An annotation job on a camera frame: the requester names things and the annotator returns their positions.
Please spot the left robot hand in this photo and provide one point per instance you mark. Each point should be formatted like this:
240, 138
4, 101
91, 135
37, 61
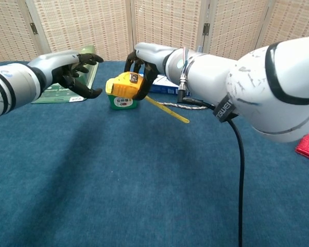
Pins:
59, 60

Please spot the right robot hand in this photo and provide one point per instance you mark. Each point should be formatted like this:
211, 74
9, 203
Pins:
152, 54

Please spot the yellow tape measure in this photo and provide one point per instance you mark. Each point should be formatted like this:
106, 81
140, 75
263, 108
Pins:
126, 86

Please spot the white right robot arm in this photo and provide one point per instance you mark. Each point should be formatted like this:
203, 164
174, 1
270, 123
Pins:
247, 85

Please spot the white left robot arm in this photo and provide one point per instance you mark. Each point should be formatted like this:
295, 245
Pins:
10, 87

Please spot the green blister pack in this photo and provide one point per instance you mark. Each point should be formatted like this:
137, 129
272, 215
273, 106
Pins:
56, 95

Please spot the blue white toothpaste box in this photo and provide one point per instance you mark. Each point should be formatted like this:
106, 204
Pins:
164, 88

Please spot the metal screen hinge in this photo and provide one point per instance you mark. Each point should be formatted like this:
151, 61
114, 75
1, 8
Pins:
206, 29
34, 28

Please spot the woven folding screen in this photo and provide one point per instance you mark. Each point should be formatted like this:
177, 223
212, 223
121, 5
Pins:
92, 25

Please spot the green jar yellow lid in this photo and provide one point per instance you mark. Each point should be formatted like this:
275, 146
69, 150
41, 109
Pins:
123, 104

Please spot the blue table cloth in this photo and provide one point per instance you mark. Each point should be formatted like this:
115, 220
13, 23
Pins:
118, 180

